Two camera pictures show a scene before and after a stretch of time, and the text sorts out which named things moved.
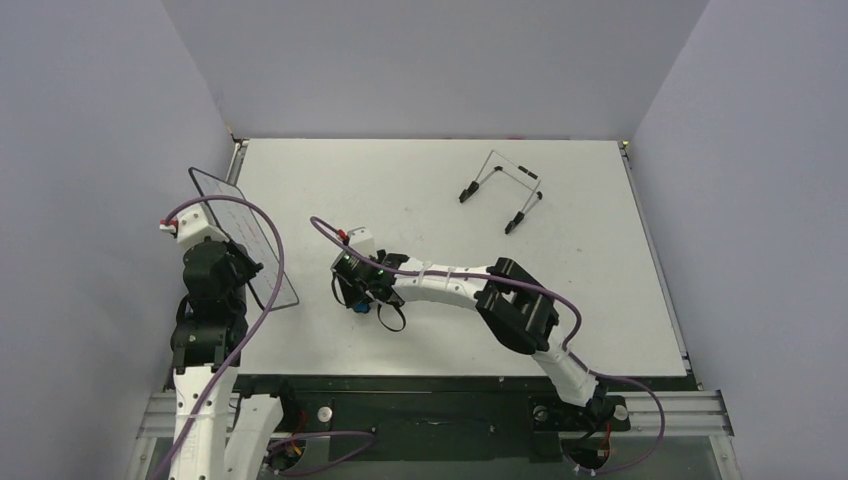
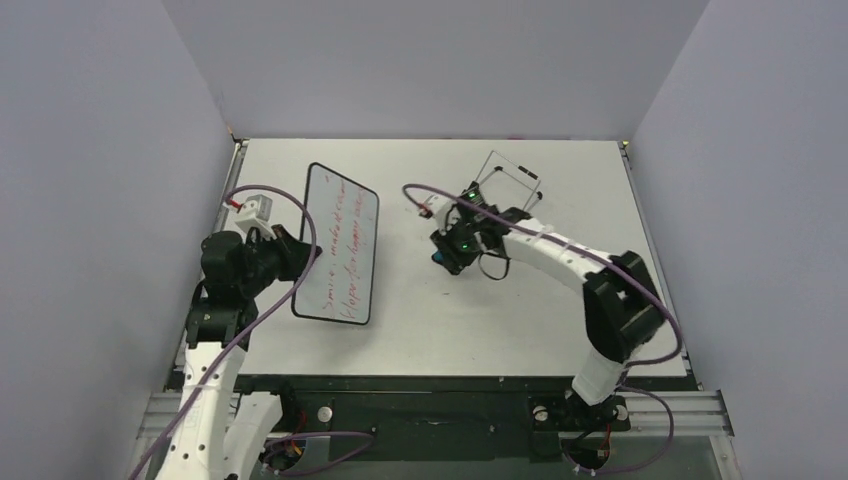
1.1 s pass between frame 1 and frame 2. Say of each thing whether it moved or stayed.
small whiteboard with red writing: moved
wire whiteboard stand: stayed
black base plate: stayed
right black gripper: moved
